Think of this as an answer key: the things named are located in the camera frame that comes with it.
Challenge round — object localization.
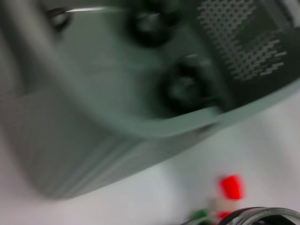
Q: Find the glass teacup with black holder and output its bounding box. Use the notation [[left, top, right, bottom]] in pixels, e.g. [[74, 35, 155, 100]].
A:
[[126, 6, 175, 49], [160, 52, 222, 115], [184, 206, 300, 225]]

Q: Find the grey perforated storage basket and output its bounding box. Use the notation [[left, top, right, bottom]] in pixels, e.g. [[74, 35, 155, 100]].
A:
[[0, 0, 300, 200]]

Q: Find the orange wedge toy brick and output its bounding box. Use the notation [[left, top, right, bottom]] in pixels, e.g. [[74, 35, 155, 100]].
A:
[[217, 174, 247, 201]]

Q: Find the green toy brick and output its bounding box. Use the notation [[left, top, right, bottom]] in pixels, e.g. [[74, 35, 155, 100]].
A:
[[191, 208, 209, 220]]

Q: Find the small orange toy brick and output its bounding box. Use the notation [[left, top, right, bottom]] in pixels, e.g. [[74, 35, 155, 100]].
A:
[[214, 210, 232, 221]]

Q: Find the black clay teapot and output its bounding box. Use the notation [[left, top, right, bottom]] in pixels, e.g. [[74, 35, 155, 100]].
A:
[[45, 7, 71, 31]]

